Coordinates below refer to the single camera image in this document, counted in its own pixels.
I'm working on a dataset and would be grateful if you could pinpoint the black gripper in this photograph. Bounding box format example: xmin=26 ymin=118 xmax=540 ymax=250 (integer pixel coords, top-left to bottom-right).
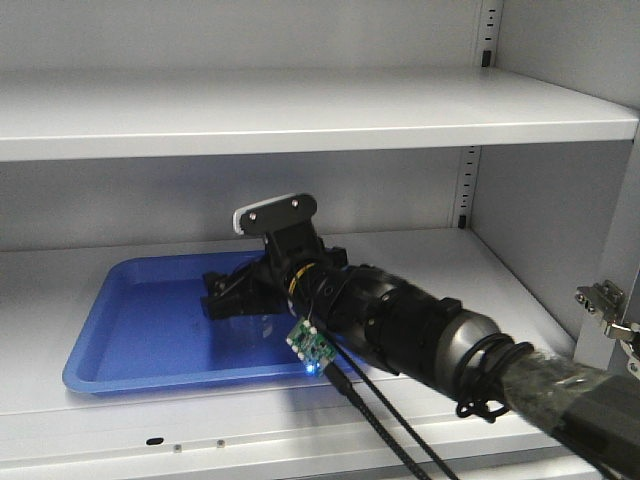
xmin=200 ymin=222 xmax=347 ymax=320

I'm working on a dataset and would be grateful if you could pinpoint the clear glass beaker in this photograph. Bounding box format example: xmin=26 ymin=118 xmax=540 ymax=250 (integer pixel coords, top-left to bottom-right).
xmin=221 ymin=314 xmax=273 ymax=350

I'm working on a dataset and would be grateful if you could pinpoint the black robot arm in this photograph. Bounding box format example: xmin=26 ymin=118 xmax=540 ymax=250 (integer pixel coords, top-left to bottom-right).
xmin=202 ymin=221 xmax=639 ymax=479

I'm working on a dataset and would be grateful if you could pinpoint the grey cabinet shelf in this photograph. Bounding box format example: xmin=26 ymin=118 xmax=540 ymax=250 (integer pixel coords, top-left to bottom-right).
xmin=1 ymin=67 xmax=639 ymax=161

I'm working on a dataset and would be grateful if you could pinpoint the metal cabinet hinge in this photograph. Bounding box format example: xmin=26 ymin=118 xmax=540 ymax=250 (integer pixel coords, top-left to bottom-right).
xmin=575 ymin=280 xmax=639 ymax=360

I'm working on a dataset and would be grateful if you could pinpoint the blue plastic tray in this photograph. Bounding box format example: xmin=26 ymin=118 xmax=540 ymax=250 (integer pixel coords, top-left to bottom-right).
xmin=62 ymin=251 xmax=313 ymax=395

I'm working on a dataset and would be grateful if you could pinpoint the green circuit board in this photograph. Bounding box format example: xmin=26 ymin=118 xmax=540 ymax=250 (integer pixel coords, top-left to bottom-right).
xmin=286 ymin=318 xmax=337 ymax=376

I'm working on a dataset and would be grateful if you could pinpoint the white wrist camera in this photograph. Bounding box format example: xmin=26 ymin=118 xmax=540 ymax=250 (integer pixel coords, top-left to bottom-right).
xmin=232 ymin=193 xmax=317 ymax=236

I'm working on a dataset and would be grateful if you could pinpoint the black braided cable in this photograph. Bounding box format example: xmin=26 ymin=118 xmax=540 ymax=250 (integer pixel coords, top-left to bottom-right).
xmin=324 ymin=339 xmax=459 ymax=480

